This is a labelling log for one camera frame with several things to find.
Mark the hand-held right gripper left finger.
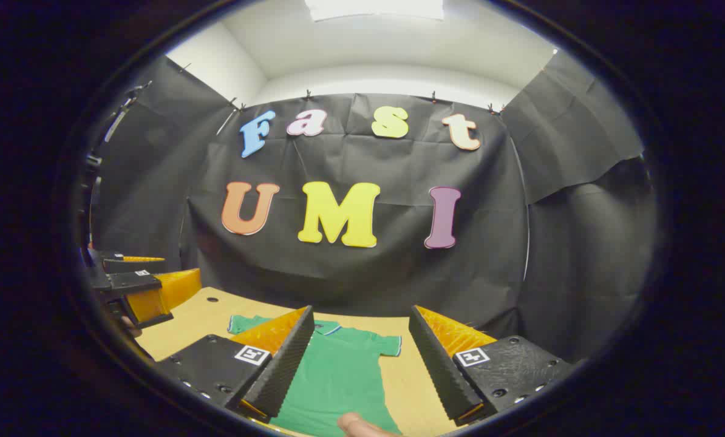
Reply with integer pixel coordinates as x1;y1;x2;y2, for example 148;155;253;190
155;305;316;424

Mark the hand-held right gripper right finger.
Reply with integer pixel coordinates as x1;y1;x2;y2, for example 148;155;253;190
408;305;577;427

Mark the green T-shirt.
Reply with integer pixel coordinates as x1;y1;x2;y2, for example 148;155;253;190
228;314;403;437

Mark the black backdrop cloth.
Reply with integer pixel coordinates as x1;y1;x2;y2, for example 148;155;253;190
86;52;659;365

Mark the ceiling light panel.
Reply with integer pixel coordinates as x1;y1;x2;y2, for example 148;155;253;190
305;0;446;22

